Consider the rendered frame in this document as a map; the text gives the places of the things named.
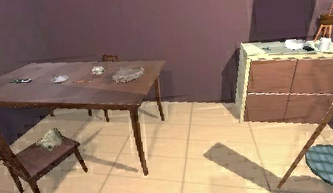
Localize grey shallow bowl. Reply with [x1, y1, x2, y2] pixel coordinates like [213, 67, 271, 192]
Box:
[111, 65, 146, 85]

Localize dark brown wooden chair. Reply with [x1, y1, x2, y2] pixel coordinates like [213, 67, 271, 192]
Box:
[83, 53, 124, 124]
[0, 111, 91, 193]

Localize small white cup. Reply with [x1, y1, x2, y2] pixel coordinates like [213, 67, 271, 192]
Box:
[91, 65, 105, 76]

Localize brown wooden dining table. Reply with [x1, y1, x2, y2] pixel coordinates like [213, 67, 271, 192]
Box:
[0, 51, 176, 189]

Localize orange pencil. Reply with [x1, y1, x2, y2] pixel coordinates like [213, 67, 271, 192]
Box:
[73, 78, 92, 85]

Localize white small plate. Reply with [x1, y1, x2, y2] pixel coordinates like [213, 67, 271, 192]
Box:
[51, 74, 70, 84]

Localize grey crumpled cloth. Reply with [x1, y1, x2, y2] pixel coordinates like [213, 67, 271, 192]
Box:
[35, 128, 65, 153]

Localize cream and brown cabinet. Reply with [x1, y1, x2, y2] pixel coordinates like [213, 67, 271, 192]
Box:
[229, 34, 333, 131]

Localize black remote control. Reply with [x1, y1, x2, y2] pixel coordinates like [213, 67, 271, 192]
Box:
[8, 77, 33, 85]

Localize white mug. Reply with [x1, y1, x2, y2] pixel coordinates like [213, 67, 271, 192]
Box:
[317, 37, 333, 53]

